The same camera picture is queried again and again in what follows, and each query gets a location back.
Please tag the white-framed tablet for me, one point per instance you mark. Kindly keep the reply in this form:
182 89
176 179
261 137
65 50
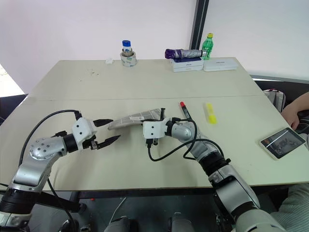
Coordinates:
282 143

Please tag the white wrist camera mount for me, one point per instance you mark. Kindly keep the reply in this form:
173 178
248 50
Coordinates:
153 129
82 129

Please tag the person's grey trouser leg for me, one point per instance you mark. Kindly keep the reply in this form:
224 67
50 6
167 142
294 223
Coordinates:
293 210

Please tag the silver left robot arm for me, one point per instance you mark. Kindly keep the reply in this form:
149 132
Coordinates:
36 154

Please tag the black table frame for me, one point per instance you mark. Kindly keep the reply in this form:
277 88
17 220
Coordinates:
135 193

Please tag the red marker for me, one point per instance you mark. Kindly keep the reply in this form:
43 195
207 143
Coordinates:
185 110

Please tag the purple grey folded umbrella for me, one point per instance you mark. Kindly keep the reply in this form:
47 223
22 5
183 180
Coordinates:
186 53

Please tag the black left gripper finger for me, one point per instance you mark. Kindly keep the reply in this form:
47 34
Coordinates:
102 122
108 141

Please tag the plain white flat box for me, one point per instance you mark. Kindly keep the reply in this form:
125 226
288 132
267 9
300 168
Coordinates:
219 64

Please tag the blue-capped clear bottle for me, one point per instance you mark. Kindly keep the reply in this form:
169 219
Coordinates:
126 46

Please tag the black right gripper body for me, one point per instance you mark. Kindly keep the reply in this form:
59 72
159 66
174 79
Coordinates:
151 142

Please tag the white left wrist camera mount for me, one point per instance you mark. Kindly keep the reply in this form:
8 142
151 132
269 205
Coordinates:
82 129

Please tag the grey grid pouch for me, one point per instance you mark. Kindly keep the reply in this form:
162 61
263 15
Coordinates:
130 120

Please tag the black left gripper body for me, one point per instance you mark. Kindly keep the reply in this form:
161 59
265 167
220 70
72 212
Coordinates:
89 144

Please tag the person's bare hand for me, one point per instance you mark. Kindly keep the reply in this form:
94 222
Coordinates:
292 116

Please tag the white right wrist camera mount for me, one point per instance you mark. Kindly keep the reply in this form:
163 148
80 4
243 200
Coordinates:
153 129

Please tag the dark rounded shape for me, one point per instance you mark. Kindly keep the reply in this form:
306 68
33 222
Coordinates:
120 224
180 222

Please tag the black vertical window frame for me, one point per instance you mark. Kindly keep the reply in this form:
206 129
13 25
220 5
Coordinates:
199 21

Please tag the striped fabric bag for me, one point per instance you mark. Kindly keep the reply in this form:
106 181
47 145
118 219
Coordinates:
275 97

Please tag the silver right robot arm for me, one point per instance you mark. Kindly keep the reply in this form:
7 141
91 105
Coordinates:
217 164

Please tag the yellow highlighter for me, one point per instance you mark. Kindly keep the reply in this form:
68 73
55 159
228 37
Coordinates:
210 113

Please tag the green plastic bottle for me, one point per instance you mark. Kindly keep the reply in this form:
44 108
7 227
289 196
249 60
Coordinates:
207 47

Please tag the person's bare forearm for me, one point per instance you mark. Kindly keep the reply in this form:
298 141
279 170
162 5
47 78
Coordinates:
303 101

